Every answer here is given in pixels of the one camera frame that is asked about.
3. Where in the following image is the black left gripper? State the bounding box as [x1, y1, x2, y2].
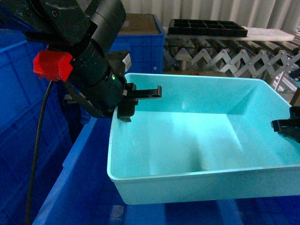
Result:
[63, 50, 162, 122]

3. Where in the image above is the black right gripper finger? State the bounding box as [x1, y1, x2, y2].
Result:
[271, 119, 300, 143]

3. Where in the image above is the teal plastic tray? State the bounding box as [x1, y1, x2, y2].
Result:
[107, 73, 300, 205]

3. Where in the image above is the expandable roller conveyor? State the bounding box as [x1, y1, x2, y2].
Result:
[163, 37, 300, 95]

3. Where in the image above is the blue crate with cardboard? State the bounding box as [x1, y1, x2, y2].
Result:
[110, 13, 165, 74]

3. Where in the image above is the black compartment tray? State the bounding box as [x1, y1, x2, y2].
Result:
[168, 19, 248, 38]

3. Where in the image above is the blue plastic bin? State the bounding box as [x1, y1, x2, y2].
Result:
[33, 119, 300, 225]

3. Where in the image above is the large blue ribbed crate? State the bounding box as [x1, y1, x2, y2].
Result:
[0, 30, 72, 225]

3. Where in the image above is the black cable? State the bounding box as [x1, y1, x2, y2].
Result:
[24, 81, 54, 225]

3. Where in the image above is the red camera mount block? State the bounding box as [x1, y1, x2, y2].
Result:
[33, 50, 73, 82]

